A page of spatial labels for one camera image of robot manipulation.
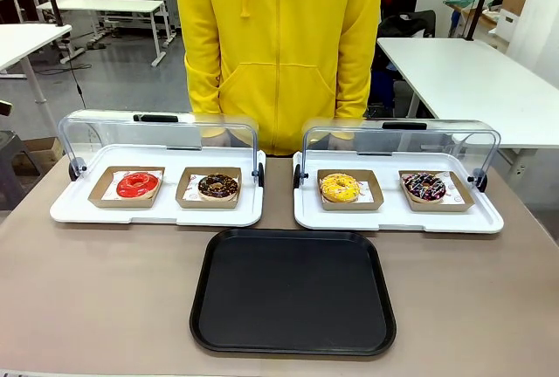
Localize chocolate donut pink sprinkles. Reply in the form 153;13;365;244
403;171;447;203

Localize black bag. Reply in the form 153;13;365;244
376;10;438;40

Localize grey plastic stool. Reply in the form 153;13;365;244
0;129;44;212

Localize black cable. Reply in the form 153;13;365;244
38;31;85;105

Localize white display tray base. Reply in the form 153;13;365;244
49;143;266;228
292;149;506;234

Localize brown cardboard food tray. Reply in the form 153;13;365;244
175;166;244;209
87;165;166;209
397;169;476;214
317;168;384;212

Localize person left forearm yellow sleeve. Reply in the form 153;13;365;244
333;56;373;119

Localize white storage box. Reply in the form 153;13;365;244
496;7;521;51

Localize white printed paper liner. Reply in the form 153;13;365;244
183;173;242;202
320;171;377;204
111;168;165;200
402;171;465;204

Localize chocolate sprinkled donut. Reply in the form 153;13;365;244
197;173;240;202

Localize yellow glazed donut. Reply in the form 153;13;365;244
321;173;362;203

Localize black lid handle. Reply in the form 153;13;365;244
382;121;428;131
133;113;179;123

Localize black plastic serving tray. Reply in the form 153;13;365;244
189;227;397;357

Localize white table with round leg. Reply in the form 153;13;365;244
0;23;73;104

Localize low white bench table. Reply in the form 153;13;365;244
36;0;166;66

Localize person right forearm yellow sleeve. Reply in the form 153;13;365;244
183;49;222;114

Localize red glazed donut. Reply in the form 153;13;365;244
116;171;161;200

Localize person torso yellow hoodie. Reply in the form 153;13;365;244
176;0;386;156

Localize large white table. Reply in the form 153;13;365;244
376;37;559;150

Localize clear curved display lid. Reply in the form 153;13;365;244
301;117;488;181
58;109;259;178

